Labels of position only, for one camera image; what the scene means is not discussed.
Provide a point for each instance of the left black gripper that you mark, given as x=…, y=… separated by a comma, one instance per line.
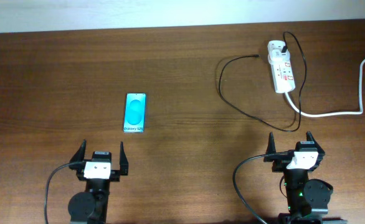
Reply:
x=77, y=161

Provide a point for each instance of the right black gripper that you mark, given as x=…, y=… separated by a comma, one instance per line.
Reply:
x=281, y=162

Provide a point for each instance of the blue Galaxy S25 smartphone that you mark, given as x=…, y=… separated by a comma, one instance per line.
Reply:
x=135, y=108

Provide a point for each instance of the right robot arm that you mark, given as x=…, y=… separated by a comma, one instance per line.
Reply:
x=307, y=198

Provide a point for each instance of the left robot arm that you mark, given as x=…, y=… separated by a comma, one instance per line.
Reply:
x=90, y=206

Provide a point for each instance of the white USB charger adapter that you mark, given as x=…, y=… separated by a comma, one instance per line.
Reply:
x=277, y=52

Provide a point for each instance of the white power strip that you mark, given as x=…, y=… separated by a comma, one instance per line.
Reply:
x=282, y=76

